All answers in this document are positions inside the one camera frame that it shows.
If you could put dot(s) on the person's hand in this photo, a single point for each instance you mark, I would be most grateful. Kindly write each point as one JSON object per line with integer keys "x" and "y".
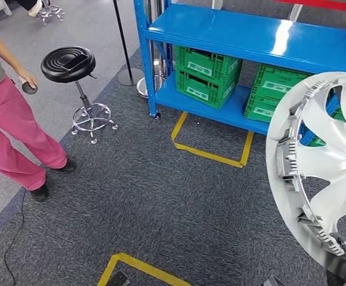
{"x": 26, "y": 77}

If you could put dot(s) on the black round controller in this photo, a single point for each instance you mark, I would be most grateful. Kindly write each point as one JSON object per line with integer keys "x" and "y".
{"x": 29, "y": 89}

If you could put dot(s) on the silver plastic hubcap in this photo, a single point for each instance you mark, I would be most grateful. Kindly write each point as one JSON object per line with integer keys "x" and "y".
{"x": 340, "y": 158}

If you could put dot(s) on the person's forearm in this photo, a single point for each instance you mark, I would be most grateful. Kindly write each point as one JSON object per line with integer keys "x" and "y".
{"x": 0, "y": 49}

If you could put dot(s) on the blue metal shelf rack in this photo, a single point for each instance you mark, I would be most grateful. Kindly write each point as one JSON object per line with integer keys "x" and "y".
{"x": 250, "y": 35}

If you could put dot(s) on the black round stool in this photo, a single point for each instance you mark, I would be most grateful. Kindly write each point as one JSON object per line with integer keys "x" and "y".
{"x": 54, "y": 67}

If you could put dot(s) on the person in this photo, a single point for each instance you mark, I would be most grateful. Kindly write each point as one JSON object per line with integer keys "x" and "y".
{"x": 35, "y": 8}
{"x": 11, "y": 118}

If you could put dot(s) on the dark smartphone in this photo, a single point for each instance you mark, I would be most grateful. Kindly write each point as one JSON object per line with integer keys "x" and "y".
{"x": 75, "y": 62}

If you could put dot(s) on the chrome stool base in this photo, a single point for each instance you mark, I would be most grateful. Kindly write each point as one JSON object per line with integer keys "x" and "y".
{"x": 52, "y": 12}

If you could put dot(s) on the red barrier belt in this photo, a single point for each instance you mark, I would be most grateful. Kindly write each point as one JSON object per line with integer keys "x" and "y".
{"x": 325, "y": 4}

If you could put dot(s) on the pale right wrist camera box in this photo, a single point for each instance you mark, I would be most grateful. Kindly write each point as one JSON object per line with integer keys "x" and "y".
{"x": 273, "y": 281}

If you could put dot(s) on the black post with flat base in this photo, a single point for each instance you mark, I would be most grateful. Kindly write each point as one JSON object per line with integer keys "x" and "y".
{"x": 130, "y": 77}

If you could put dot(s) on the chrome stanchion post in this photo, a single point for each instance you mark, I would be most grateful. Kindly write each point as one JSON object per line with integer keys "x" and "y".
{"x": 156, "y": 23}

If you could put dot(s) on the yellow floor tape frame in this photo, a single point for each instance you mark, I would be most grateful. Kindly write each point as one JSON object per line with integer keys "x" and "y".
{"x": 143, "y": 266}
{"x": 208, "y": 154}

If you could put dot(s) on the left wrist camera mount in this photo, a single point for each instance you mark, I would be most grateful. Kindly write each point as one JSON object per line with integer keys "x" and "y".
{"x": 119, "y": 279}

